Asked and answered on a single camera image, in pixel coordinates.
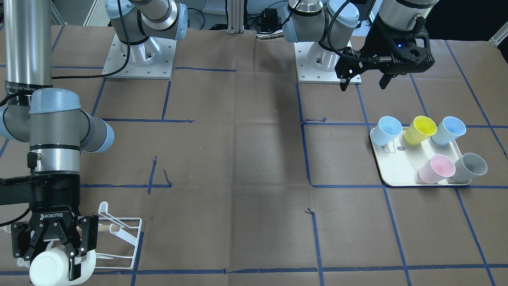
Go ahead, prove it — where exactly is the light blue plastic cup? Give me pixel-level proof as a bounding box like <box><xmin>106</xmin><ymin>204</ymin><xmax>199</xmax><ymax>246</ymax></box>
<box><xmin>371</xmin><ymin>116</ymin><xmax>402</xmax><ymax>146</ymax></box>

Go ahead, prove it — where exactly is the aluminium extrusion post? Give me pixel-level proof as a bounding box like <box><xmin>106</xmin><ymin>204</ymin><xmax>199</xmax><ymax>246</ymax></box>
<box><xmin>225</xmin><ymin>0</ymin><xmax>247</xmax><ymax>35</ymax></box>

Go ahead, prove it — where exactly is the cream serving tray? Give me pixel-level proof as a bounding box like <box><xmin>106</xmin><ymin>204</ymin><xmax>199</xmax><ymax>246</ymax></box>
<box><xmin>370</xmin><ymin>127</ymin><xmax>463</xmax><ymax>187</ymax></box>

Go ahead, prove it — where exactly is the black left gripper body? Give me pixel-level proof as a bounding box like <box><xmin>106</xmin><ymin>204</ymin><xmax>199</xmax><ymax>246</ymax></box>
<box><xmin>335</xmin><ymin>18</ymin><xmax>435</xmax><ymax>80</ymax></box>

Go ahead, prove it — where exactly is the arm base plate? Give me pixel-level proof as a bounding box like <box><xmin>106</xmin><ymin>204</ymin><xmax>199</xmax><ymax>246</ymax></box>
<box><xmin>294</xmin><ymin>42</ymin><xmax>341</xmax><ymax>84</ymax></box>
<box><xmin>103</xmin><ymin>35</ymin><xmax>177</xmax><ymax>80</ymax></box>

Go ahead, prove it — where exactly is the pink plastic cup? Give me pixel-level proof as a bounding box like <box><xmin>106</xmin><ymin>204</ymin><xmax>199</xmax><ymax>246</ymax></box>
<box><xmin>418</xmin><ymin>154</ymin><xmax>456</xmax><ymax>184</ymax></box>

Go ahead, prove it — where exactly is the black electronics box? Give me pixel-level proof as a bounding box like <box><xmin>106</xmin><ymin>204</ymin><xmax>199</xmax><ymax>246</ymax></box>
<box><xmin>256</xmin><ymin>8</ymin><xmax>284</xmax><ymax>40</ymax></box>

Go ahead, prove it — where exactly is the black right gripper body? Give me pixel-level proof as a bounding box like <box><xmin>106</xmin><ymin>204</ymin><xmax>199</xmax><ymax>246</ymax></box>
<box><xmin>13</xmin><ymin>207</ymin><xmax>78</xmax><ymax>253</ymax></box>

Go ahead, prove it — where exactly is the white wire cup rack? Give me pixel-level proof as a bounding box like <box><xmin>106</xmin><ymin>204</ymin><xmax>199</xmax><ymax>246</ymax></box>
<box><xmin>16</xmin><ymin>202</ymin><xmax>142</xmax><ymax>271</ymax></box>

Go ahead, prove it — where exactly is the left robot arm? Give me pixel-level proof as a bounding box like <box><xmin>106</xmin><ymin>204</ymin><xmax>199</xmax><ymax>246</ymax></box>
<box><xmin>280</xmin><ymin>0</ymin><xmax>437</xmax><ymax>91</ymax></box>

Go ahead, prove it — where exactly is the yellow plastic cup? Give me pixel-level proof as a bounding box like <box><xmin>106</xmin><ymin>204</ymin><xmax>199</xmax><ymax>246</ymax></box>
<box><xmin>403</xmin><ymin>116</ymin><xmax>437</xmax><ymax>145</ymax></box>

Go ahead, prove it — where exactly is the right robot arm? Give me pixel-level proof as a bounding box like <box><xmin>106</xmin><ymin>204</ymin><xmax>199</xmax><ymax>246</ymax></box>
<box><xmin>1</xmin><ymin>0</ymin><xmax>114</xmax><ymax>286</ymax></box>

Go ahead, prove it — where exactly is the grey plastic cup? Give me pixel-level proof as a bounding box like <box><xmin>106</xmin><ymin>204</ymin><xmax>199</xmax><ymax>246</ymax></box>
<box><xmin>451</xmin><ymin>153</ymin><xmax>488</xmax><ymax>183</ymax></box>

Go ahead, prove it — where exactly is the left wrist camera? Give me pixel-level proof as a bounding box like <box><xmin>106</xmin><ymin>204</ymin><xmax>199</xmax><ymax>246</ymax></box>
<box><xmin>390</xmin><ymin>32</ymin><xmax>435</xmax><ymax>74</ymax></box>

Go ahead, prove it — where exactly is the white plastic cup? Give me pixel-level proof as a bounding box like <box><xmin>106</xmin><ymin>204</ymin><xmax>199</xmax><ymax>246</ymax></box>
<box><xmin>29</xmin><ymin>245</ymin><xmax>96</xmax><ymax>286</ymax></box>

